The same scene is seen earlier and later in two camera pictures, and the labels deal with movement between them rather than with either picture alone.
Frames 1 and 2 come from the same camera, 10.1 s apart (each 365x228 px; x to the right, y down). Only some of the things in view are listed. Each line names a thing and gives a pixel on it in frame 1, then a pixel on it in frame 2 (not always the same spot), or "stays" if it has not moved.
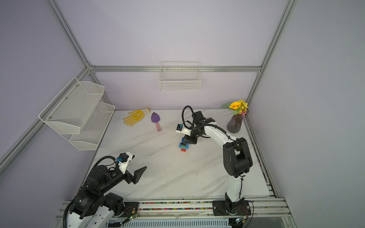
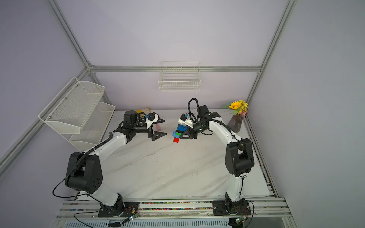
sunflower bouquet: (239, 107) stays
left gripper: (136, 177) → (151, 135)
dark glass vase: (235, 124) stays
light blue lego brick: (186, 147) → (174, 135)
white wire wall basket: (179, 76) stays
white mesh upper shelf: (71, 109) stays
